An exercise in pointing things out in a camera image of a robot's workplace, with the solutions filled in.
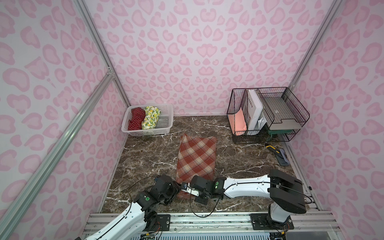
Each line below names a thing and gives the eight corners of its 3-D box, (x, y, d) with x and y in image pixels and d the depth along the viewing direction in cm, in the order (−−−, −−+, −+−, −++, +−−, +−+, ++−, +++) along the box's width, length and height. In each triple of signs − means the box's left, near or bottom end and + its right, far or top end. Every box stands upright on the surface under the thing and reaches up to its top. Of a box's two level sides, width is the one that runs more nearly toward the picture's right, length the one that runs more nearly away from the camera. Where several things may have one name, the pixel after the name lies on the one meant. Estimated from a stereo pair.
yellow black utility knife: (282, 167, 94) (286, 164, 90) (266, 147, 103) (269, 143, 99) (289, 165, 95) (292, 161, 91) (272, 145, 104) (275, 141, 100)
